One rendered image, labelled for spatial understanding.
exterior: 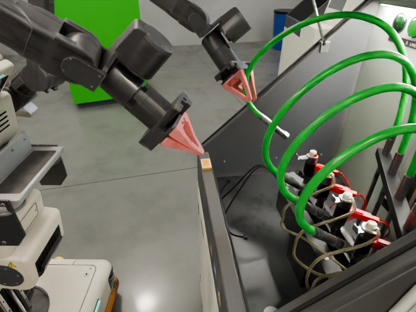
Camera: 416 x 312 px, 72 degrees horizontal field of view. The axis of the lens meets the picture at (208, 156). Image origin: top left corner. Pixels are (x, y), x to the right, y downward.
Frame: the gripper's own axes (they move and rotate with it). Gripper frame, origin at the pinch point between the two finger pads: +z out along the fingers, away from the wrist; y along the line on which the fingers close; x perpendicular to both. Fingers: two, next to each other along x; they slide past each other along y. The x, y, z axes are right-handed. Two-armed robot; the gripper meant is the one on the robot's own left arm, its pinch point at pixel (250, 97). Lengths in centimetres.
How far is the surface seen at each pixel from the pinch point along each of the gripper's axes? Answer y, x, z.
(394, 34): 5.5, -31.5, 7.8
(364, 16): 2.7, -29.5, 1.4
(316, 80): -14.7, -18.4, 8.1
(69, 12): 135, 177, -225
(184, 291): 31, 109, 55
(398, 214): -7.5, -15.3, 38.1
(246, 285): -14.6, 22.6, 39.7
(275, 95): 23.8, 2.5, 0.1
